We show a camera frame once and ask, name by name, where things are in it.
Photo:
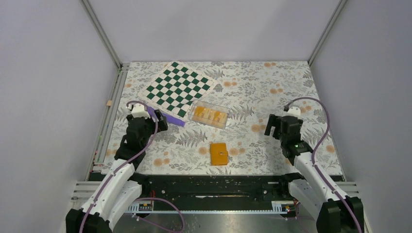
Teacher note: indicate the purple marker pen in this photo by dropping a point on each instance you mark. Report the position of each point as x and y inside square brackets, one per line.
[169, 119]

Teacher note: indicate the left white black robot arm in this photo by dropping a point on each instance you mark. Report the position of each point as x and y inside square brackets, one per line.
[101, 212]

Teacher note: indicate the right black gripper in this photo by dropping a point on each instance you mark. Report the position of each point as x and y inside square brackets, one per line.
[273, 121]

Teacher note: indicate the orange card holder wallet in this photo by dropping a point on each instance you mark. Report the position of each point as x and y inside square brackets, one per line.
[218, 154]

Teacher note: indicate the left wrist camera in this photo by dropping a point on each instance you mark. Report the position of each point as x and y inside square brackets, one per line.
[139, 110]

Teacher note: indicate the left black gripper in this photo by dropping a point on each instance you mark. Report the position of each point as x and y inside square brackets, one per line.
[162, 125]

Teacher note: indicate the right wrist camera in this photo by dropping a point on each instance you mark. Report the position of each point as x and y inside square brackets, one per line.
[294, 111]

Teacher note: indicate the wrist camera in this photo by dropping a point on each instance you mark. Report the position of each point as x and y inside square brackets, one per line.
[294, 111]
[139, 110]

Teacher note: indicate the clear plastic card box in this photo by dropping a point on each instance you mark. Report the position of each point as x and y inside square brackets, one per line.
[209, 114]

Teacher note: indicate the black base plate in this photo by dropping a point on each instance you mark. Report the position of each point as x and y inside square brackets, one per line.
[215, 193]

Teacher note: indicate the green white chessboard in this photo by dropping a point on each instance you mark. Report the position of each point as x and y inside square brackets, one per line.
[175, 88]

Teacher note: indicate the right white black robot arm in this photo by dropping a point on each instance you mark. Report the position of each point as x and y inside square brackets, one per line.
[331, 207]

